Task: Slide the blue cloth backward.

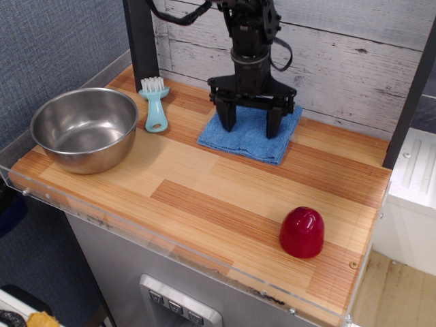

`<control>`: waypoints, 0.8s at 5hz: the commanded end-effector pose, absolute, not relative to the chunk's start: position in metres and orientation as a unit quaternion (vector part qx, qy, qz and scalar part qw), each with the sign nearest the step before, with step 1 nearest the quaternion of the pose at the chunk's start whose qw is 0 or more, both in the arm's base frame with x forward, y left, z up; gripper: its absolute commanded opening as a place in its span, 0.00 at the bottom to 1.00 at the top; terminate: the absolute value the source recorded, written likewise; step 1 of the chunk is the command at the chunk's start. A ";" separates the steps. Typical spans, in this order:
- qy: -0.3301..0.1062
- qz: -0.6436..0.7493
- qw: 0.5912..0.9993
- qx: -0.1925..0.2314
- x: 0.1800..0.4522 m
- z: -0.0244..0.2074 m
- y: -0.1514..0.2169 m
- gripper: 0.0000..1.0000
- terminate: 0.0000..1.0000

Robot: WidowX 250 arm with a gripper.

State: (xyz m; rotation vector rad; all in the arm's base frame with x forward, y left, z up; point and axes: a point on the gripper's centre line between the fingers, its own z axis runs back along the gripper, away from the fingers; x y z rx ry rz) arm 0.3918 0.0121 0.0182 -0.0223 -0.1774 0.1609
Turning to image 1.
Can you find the black vertical post right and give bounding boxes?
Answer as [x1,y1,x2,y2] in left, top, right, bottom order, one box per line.
[382,21,435,170]

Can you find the stainless steel bowl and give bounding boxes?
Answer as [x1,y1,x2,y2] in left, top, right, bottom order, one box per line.
[30,88,139,174]

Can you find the white ridged box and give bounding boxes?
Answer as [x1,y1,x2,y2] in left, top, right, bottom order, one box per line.
[387,127,436,209]

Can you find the silver dispenser button panel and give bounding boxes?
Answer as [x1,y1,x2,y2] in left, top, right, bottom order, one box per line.
[139,274,223,326]

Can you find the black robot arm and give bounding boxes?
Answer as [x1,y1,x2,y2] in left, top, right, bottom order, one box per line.
[207,1,297,139]

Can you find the black vertical post left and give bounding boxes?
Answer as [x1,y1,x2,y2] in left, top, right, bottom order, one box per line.
[123,0,159,91]

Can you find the teal scrub brush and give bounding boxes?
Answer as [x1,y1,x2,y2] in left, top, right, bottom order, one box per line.
[139,76,170,133]

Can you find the blue microfiber cloth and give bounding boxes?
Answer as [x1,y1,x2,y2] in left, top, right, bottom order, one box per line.
[198,106,302,166]

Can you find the black vertical post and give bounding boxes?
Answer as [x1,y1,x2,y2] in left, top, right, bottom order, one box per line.
[123,0,159,91]
[382,21,435,170]

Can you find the clear acrylic guard rail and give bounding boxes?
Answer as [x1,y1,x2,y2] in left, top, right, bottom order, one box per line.
[1,159,388,326]

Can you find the red plastic dome cup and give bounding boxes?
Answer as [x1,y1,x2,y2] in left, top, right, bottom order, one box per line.
[279,206,325,259]

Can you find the yellow object at corner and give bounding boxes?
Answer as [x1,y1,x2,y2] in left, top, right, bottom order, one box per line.
[27,311,61,327]

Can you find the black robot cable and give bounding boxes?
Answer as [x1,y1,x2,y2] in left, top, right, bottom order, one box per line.
[145,0,219,27]

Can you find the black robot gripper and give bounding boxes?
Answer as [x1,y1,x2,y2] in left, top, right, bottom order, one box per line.
[207,62,297,138]

